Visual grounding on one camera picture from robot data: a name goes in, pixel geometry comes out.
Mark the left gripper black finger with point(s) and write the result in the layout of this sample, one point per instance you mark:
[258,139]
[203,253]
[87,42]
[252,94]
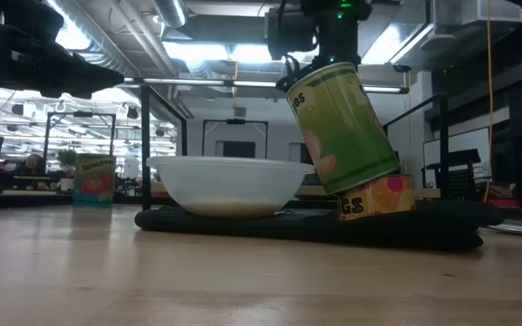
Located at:
[89,77]
[68,95]

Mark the tomatoes can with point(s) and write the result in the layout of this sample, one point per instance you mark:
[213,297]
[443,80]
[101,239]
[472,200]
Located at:
[93,179]

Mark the tall green can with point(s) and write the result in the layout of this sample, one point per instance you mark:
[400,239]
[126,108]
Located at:
[342,131]

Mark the short yellow fruit-print can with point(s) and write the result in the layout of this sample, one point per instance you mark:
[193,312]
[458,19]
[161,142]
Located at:
[379,199]

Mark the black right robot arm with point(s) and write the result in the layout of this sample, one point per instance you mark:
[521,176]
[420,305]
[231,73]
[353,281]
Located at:
[333,9]

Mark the potted green plant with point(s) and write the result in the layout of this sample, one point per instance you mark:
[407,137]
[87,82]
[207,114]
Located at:
[67,165]

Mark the person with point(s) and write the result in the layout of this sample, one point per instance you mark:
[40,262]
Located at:
[30,166]

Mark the horizontal overhead beam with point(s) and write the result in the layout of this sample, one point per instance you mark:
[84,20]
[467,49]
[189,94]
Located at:
[197,82]

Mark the small hanging grey box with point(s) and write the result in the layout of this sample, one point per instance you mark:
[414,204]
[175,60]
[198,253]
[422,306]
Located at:
[239,112]

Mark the whiteboard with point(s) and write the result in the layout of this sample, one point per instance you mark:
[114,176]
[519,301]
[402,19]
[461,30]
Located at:
[460,140]

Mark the clear plastic bowl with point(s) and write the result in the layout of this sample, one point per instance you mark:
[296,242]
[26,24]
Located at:
[229,181]

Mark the black cart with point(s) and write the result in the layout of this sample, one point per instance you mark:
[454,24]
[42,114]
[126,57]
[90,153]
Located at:
[458,176]

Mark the black mat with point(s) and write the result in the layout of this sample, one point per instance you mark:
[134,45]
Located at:
[379,231]

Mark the silver ventilation duct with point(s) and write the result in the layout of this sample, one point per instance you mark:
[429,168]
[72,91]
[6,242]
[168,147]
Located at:
[102,45]

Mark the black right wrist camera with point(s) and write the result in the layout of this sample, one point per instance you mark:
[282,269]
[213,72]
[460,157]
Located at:
[290,34]

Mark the background black metal frame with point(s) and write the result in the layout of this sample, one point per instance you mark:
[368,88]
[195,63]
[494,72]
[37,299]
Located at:
[46,140]
[204,136]

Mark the black wall screen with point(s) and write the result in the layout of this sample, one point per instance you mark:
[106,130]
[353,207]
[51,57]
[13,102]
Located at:
[238,149]

